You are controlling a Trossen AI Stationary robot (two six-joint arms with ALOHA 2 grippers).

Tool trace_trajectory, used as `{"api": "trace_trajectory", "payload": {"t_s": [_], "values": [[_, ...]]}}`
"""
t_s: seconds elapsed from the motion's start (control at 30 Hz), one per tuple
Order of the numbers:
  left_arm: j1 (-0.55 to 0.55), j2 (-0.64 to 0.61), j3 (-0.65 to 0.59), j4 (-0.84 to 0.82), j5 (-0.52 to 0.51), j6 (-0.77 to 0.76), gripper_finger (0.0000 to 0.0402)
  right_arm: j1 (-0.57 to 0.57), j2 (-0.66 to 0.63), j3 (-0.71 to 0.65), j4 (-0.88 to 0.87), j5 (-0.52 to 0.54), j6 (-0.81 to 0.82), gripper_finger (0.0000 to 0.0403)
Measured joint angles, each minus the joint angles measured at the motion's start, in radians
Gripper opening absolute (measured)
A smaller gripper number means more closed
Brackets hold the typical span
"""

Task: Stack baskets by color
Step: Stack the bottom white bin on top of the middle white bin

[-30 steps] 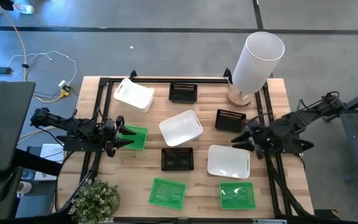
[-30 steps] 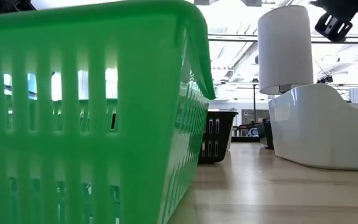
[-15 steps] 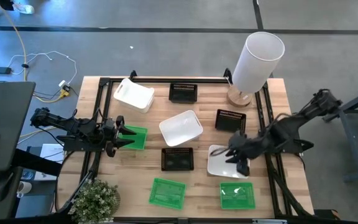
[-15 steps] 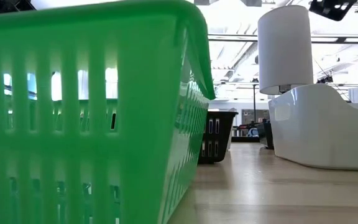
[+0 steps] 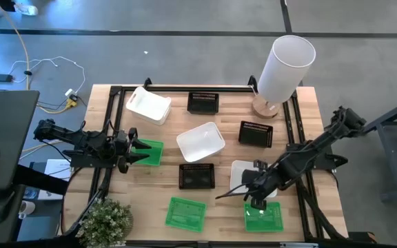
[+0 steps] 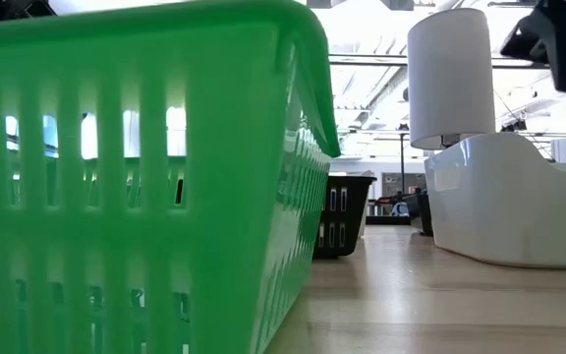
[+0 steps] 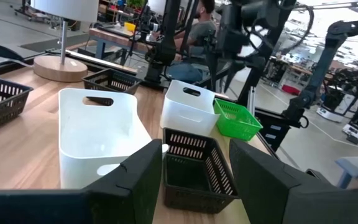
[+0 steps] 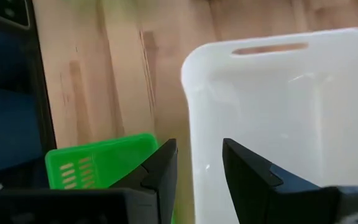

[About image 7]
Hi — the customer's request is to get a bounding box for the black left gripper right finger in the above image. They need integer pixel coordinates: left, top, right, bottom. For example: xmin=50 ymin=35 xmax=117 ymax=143
xmin=229 ymin=138 xmax=303 ymax=224

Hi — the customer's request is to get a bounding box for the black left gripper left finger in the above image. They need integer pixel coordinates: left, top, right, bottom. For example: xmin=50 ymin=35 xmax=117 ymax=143
xmin=83 ymin=139 xmax=163 ymax=224

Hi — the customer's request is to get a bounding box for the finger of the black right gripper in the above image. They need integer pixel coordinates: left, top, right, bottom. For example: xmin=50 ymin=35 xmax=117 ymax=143
xmin=224 ymin=61 xmax=246 ymax=93
xmin=206 ymin=50 xmax=220 ymax=92

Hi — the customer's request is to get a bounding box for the green plastic basket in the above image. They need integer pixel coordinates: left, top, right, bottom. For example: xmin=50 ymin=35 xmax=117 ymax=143
xmin=213 ymin=98 xmax=264 ymax=142

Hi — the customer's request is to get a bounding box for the white plastic basket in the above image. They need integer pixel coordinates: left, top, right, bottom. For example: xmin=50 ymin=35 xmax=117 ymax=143
xmin=159 ymin=80 xmax=221 ymax=137
xmin=57 ymin=88 xmax=170 ymax=190

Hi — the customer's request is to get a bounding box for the person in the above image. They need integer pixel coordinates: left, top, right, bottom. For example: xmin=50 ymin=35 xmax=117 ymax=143
xmin=165 ymin=0 xmax=220 ymax=84

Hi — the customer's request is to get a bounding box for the black box with labels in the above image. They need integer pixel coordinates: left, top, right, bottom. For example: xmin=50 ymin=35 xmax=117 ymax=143
xmin=254 ymin=107 xmax=292 ymax=153

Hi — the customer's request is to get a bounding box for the red bin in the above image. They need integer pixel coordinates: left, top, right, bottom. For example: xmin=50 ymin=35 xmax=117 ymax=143
xmin=281 ymin=83 xmax=301 ymax=96

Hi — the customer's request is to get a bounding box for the blue stool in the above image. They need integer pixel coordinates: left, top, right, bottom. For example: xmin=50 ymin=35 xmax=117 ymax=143
xmin=334 ymin=155 xmax=358 ymax=190

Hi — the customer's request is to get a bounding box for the wooden workbench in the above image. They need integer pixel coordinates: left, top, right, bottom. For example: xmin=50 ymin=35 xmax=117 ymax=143
xmin=88 ymin=27 xmax=151 ymax=60

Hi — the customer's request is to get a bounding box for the white table lamp wooden base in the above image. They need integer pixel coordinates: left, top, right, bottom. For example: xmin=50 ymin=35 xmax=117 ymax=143
xmin=29 ymin=0 xmax=100 ymax=83

